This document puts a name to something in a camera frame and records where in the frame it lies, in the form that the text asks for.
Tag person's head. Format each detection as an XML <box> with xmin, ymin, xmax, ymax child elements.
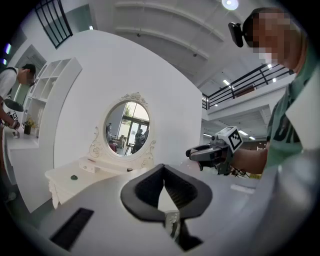
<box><xmin>243</xmin><ymin>7</ymin><xmax>309</xmax><ymax>74</ymax></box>

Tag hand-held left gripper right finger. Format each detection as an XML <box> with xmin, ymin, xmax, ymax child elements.
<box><xmin>163</xmin><ymin>163</ymin><xmax>214</xmax><ymax>222</ymax></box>

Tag black railing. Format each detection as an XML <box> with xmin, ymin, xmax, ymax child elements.
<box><xmin>201</xmin><ymin>63</ymin><xmax>295</xmax><ymax>111</ymax></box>

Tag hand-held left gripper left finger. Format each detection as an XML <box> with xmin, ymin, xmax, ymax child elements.
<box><xmin>120</xmin><ymin>163</ymin><xmax>166</xmax><ymax>223</ymax></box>

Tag white desk unit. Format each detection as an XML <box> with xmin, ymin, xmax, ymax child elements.
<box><xmin>3</xmin><ymin>129</ymin><xmax>55</xmax><ymax>214</ymax></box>

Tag white dressing table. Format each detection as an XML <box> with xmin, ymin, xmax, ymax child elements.
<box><xmin>44</xmin><ymin>156</ymin><xmax>262</xmax><ymax>210</ymax></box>

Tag yellow flowers in black pot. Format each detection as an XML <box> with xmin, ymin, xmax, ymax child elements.
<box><xmin>23</xmin><ymin>116</ymin><xmax>40</xmax><ymax>136</ymax></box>

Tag oval white-framed mirror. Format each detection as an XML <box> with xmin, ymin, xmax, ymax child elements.
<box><xmin>88</xmin><ymin>91</ymin><xmax>157</xmax><ymax>169</ymax></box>

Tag person's green t-shirt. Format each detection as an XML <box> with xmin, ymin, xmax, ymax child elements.
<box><xmin>264</xmin><ymin>53</ymin><xmax>320</xmax><ymax>171</ymax></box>

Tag black-framed window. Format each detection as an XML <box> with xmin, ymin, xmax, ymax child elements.
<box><xmin>34</xmin><ymin>0</ymin><xmax>74</xmax><ymax>49</ymax></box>

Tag white bookshelf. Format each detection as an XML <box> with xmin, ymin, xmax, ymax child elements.
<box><xmin>23</xmin><ymin>57</ymin><xmax>83</xmax><ymax>141</ymax></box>

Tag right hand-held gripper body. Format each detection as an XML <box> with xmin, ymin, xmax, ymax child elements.
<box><xmin>209</xmin><ymin>126</ymin><xmax>244</xmax><ymax>176</ymax></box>

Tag round ceiling light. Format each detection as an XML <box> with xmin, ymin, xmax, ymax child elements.
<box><xmin>221</xmin><ymin>0</ymin><xmax>240</xmax><ymax>11</ymax></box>

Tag person's right forearm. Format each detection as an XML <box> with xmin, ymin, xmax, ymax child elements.
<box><xmin>232</xmin><ymin>147</ymin><xmax>270</xmax><ymax>175</ymax></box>

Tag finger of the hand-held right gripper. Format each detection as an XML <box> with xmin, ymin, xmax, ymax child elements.
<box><xmin>186</xmin><ymin>144</ymin><xmax>217</xmax><ymax>157</ymax></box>
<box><xmin>189</xmin><ymin>151</ymin><xmax>217</xmax><ymax>172</ymax></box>

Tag black head-worn camera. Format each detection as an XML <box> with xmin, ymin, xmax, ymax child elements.
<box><xmin>227</xmin><ymin>21</ymin><xmax>245</xmax><ymax>49</ymax></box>

